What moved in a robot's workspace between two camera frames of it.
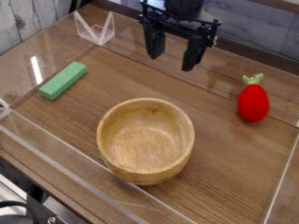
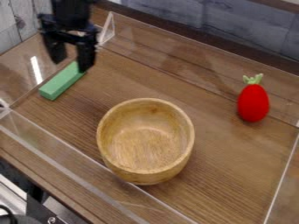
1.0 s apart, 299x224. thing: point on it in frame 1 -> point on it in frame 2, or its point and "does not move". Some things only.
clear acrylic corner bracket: (96, 34) does not move
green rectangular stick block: (59, 84) does not move
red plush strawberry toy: (252, 99) does not move
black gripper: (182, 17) -> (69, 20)
